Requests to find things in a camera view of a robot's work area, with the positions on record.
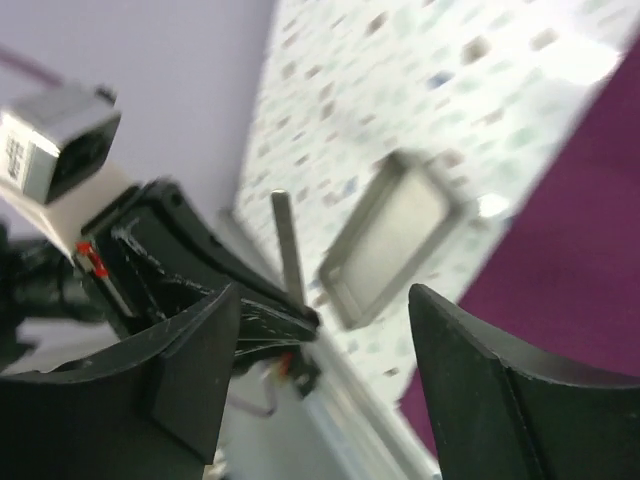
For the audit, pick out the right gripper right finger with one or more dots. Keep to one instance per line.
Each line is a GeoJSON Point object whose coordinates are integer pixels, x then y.
{"type": "Point", "coordinates": [501, 408]}

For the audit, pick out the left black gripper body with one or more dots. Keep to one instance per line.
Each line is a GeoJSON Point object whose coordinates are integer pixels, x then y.
{"type": "Point", "coordinates": [112, 279]}

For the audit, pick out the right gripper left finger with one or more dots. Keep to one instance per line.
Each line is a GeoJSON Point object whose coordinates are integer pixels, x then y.
{"type": "Point", "coordinates": [148, 407]}

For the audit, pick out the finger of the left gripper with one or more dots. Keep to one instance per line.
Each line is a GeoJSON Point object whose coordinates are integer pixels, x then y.
{"type": "Point", "coordinates": [267, 332]}
{"type": "Point", "coordinates": [182, 243]}

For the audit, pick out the purple surgical cloth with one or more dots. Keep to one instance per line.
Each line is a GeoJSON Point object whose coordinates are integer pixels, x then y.
{"type": "Point", "coordinates": [565, 277]}

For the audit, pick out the metal instrument tray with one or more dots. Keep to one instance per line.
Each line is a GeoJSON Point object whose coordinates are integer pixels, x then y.
{"type": "Point", "coordinates": [405, 218]}

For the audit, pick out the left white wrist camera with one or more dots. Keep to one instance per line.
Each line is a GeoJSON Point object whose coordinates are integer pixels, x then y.
{"type": "Point", "coordinates": [54, 168]}

